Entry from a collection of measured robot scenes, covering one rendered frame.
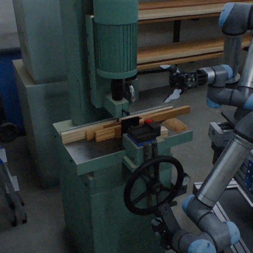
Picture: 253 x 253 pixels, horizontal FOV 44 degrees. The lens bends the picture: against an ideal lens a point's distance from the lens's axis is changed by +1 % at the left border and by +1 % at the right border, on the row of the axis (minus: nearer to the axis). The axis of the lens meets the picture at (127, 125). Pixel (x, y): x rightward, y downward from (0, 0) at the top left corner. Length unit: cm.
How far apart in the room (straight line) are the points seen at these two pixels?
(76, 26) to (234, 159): 87
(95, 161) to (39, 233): 108
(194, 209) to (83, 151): 53
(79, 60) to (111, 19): 34
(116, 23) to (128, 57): 14
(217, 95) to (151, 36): 272
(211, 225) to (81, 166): 55
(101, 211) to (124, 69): 67
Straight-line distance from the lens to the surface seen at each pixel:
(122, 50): 127
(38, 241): 226
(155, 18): 344
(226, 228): 113
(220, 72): 145
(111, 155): 135
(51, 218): 238
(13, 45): 297
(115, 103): 139
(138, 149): 127
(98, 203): 148
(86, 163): 132
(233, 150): 112
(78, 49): 149
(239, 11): 160
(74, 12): 145
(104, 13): 125
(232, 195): 229
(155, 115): 158
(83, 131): 144
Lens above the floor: 166
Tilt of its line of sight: 29 degrees down
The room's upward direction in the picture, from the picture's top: straight up
